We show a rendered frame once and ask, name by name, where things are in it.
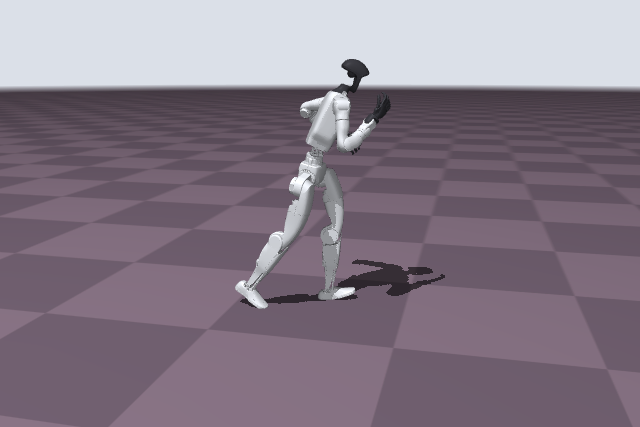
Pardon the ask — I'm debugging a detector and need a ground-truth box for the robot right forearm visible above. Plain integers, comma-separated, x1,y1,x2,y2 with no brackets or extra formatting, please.
344,117,376,150

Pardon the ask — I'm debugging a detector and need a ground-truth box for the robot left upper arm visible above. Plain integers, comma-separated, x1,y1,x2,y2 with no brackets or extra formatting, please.
300,97,324,118

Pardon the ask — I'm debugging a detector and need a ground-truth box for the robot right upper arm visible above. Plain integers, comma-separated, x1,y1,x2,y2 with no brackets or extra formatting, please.
332,97,352,153

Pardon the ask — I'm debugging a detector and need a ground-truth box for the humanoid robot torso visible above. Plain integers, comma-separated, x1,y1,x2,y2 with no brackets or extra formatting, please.
298,91,351,186

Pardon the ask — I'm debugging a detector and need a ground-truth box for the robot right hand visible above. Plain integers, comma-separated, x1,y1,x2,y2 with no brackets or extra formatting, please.
364,92,391,125

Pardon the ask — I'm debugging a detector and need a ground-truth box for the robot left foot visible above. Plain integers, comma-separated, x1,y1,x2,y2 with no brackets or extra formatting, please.
318,286,356,300

